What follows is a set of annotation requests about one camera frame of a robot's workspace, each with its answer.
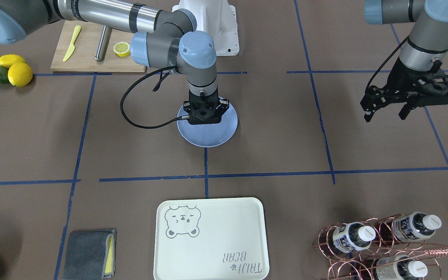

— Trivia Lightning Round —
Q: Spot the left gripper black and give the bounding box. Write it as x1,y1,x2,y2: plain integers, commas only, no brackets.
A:
360,59,448,123

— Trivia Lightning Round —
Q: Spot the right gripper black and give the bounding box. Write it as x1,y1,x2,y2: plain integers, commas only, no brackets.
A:
183,93,230,125

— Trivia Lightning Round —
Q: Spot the blue plate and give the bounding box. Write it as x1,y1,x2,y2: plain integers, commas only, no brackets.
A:
177,103,238,148

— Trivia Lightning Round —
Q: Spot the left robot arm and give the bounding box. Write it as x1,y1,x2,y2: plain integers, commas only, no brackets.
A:
360,0,448,122

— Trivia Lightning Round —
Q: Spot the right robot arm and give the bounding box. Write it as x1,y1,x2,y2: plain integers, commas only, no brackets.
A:
0,0,230,125

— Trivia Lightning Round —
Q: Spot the half lemon slice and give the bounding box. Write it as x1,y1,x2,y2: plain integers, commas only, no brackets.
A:
113,42,131,57

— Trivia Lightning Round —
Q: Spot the cream bear tray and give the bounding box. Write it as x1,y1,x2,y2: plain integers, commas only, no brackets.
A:
153,197,270,280

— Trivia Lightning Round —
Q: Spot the wooden cutting board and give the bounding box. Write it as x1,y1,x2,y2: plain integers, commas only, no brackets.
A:
51,21,146,73

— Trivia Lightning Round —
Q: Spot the yellow plastic knife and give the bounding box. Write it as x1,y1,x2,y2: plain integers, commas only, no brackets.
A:
62,25,82,62

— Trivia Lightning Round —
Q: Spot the grey folded cloth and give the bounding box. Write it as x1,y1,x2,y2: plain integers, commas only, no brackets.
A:
62,229,117,280

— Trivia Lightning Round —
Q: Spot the yellow lemon front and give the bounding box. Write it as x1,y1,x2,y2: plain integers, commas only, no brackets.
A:
8,62,33,87

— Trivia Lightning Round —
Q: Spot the yellow lemon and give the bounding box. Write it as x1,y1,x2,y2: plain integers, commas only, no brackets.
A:
0,54,26,69
8,62,33,87

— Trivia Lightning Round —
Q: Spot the yellow lemon rear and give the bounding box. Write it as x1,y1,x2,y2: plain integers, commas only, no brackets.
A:
0,54,26,69

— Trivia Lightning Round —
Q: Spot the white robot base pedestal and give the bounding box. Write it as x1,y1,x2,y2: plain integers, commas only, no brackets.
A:
172,0,240,56

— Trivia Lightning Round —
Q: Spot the copper wire bottle rack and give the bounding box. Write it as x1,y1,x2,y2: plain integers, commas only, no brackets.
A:
311,222,448,280

